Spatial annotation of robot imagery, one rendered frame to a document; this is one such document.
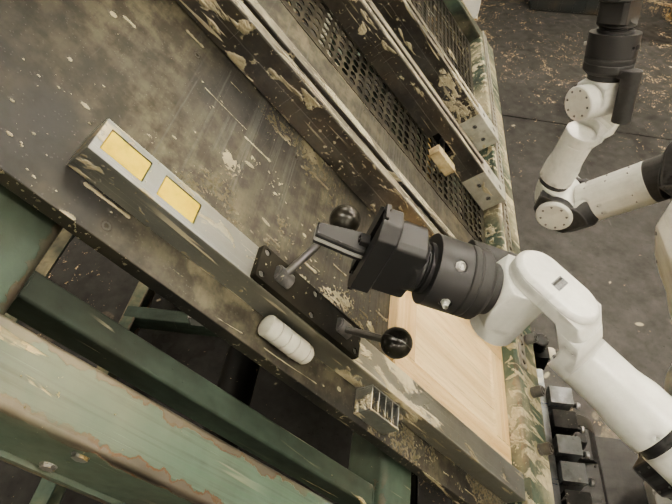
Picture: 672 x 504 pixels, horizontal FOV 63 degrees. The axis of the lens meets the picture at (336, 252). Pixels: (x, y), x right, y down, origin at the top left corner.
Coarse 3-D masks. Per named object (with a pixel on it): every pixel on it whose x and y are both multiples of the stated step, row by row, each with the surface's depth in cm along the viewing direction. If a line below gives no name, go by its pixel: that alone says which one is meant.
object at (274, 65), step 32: (192, 0) 78; (224, 0) 77; (256, 0) 82; (224, 32) 81; (256, 32) 80; (256, 64) 84; (288, 64) 83; (288, 96) 87; (320, 96) 88; (320, 128) 91; (352, 128) 94; (352, 160) 95; (384, 160) 98; (384, 192) 99; (416, 192) 105; (416, 224) 104
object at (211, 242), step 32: (96, 160) 54; (128, 192) 56; (192, 192) 61; (160, 224) 59; (192, 224) 60; (224, 224) 64; (192, 256) 62; (224, 256) 62; (256, 288) 65; (288, 320) 69; (320, 352) 73; (352, 384) 78; (384, 384) 78; (416, 384) 85; (416, 416) 83; (448, 416) 89; (448, 448) 89; (480, 448) 94; (480, 480) 97; (512, 480) 100
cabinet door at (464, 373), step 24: (408, 312) 96; (432, 312) 104; (432, 336) 101; (456, 336) 109; (408, 360) 90; (432, 360) 97; (456, 360) 105; (480, 360) 114; (432, 384) 93; (456, 384) 101; (480, 384) 110; (504, 384) 119; (456, 408) 97; (480, 408) 106; (504, 408) 114; (480, 432) 101; (504, 432) 110; (504, 456) 106
